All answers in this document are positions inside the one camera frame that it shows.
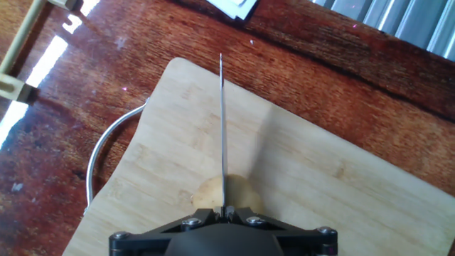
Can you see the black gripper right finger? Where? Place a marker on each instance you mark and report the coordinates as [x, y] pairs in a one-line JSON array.
[[305, 241]]

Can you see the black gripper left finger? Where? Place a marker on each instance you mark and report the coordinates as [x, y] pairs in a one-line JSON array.
[[142, 241]]

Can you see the steel chef knife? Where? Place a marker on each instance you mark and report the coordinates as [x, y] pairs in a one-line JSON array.
[[223, 135]]

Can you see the bamboo cutting board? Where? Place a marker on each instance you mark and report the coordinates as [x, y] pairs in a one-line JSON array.
[[320, 195]]

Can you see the small yellow potato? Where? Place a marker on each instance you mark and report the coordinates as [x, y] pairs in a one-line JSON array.
[[208, 193]]

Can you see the wooden knife rack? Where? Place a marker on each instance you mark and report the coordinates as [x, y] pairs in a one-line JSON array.
[[17, 46]]

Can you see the printed white paper stack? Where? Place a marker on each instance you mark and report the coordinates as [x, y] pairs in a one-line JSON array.
[[234, 7]]

